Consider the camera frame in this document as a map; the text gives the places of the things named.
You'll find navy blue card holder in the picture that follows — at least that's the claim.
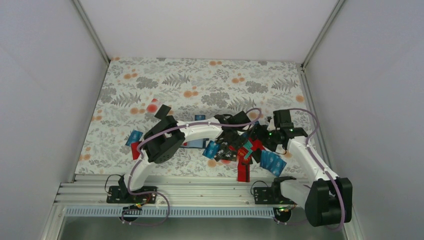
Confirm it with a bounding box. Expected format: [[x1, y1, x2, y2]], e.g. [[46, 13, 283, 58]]
[[180, 138, 209, 149]]

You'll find floral patterned table mat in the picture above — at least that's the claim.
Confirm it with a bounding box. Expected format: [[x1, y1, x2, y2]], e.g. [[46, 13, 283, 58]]
[[75, 57, 313, 175]]

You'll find red card pile right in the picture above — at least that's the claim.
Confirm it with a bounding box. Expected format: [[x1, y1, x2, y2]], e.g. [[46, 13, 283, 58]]
[[245, 138, 265, 153]]

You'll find aluminium rail frame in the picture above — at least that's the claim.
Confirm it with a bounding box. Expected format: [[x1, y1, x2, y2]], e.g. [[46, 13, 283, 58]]
[[54, 174, 353, 208]]

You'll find black visa card pile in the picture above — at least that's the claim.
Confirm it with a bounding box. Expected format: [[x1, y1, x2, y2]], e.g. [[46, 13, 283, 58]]
[[213, 148, 237, 162]]

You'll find red card left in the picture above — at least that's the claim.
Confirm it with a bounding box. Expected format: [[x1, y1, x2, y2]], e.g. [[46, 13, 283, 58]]
[[130, 142, 140, 160]]

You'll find blue card pile centre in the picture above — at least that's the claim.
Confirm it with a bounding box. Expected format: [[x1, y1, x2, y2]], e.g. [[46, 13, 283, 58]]
[[259, 150, 274, 170]]

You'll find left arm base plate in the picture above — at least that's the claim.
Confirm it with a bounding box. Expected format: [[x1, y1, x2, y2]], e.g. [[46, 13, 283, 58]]
[[106, 186, 157, 204]]

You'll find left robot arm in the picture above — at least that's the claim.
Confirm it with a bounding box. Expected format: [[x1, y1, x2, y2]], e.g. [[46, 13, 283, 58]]
[[117, 111, 255, 203]]

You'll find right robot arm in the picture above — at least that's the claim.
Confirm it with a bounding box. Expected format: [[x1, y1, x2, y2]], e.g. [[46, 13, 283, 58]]
[[252, 109, 353, 231]]

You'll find lone blue credit card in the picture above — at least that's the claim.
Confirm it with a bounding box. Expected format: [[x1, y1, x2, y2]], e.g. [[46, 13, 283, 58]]
[[194, 114, 206, 121]]

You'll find blue slotted cable duct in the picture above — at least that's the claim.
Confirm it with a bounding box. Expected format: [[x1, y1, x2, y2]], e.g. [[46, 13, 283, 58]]
[[64, 206, 275, 219]]

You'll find red card pile bottom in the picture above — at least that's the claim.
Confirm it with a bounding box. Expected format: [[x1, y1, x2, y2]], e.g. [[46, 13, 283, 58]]
[[237, 162, 250, 183]]

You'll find blue card pile right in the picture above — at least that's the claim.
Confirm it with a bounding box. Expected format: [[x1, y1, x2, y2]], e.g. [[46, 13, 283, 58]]
[[269, 155, 287, 177]]

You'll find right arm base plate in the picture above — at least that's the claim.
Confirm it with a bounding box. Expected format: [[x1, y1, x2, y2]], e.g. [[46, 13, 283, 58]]
[[252, 187, 294, 205]]

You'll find black card upper left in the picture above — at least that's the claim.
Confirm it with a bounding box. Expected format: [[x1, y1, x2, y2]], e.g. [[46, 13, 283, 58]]
[[154, 104, 172, 120]]

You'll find blue card pile left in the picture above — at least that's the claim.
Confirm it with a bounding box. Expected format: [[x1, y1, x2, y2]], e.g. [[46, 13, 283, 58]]
[[202, 140, 220, 159]]

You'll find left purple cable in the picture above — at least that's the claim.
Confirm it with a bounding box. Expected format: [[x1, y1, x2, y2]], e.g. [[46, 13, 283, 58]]
[[120, 107, 263, 227]]

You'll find blue card pile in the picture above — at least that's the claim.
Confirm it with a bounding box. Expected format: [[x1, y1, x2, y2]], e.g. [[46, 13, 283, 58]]
[[259, 150, 274, 170], [269, 155, 287, 177], [202, 140, 220, 159]]

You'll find red card pile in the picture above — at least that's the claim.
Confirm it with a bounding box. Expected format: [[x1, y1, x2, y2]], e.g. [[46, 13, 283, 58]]
[[245, 138, 265, 153], [237, 162, 250, 183]]

